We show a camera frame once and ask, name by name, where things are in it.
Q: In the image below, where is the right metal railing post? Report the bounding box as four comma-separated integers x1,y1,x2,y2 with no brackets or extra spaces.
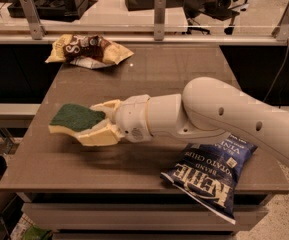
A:
272,1,289,41

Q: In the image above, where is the black box on floor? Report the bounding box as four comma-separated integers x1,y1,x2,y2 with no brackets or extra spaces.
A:
7,0,98,22

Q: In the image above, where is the left metal railing post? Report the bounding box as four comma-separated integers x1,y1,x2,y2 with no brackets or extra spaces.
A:
19,0,46,40

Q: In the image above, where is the middle metal railing post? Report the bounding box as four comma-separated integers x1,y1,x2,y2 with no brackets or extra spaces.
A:
154,0,166,41

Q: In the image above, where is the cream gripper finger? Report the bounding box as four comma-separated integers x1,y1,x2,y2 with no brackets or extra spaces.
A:
74,120,124,146
90,99,121,121

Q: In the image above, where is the table drawer front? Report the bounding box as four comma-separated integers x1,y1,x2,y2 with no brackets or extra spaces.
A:
23,203,268,232

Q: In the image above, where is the brown chip bag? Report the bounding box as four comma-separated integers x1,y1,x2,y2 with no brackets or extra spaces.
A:
46,34,133,69

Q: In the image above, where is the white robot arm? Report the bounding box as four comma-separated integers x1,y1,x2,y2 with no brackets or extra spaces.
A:
76,77,289,167

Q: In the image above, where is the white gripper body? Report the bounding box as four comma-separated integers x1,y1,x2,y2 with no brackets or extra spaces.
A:
114,95,152,143

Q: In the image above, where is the green and yellow sponge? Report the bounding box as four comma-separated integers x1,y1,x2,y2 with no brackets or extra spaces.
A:
48,104,106,135

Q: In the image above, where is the black office chair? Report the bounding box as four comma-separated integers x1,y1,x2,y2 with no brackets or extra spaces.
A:
183,0,248,35

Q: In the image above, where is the blue Kettle chip bag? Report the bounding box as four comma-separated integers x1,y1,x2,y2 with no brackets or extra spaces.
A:
160,135,257,224

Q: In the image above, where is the metal railing post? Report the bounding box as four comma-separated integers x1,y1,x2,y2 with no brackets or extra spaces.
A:
272,1,289,41
154,0,166,41
19,0,46,40

